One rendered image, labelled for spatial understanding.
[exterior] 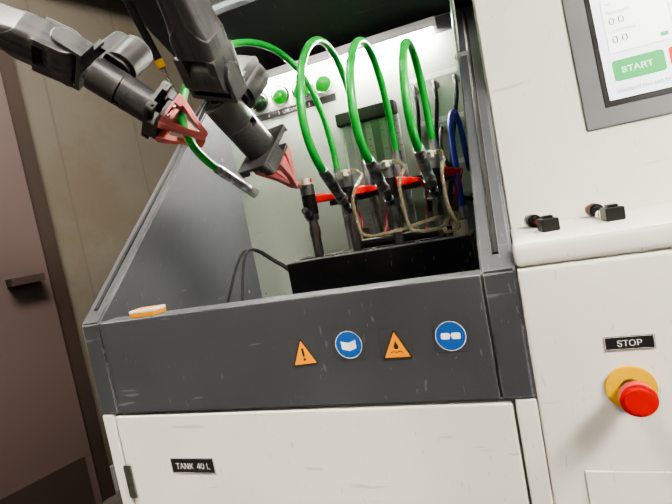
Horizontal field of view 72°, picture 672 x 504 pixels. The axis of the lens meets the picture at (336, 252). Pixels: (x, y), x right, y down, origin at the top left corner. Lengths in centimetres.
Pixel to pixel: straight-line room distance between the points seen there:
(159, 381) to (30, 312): 151
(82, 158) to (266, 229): 143
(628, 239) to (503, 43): 44
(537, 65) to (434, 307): 46
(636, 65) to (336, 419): 69
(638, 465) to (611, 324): 17
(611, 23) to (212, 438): 90
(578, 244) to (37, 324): 208
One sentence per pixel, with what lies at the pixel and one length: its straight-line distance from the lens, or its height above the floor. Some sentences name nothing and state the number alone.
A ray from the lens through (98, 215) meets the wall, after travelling 251.
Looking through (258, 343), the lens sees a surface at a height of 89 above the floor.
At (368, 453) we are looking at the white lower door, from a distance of 71.
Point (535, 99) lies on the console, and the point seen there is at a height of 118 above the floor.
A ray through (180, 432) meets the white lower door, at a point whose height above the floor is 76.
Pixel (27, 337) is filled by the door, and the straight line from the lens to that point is 230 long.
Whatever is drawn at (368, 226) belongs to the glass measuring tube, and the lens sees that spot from 114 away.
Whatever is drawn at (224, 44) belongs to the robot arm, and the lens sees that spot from 73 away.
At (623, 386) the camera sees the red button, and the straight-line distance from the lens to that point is 61.
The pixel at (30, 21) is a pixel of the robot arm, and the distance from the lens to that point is 92.
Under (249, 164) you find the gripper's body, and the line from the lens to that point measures 81.
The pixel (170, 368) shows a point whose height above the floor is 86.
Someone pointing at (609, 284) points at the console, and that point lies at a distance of 60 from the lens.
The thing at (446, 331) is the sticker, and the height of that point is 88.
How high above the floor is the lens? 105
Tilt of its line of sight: 4 degrees down
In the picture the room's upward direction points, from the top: 11 degrees counter-clockwise
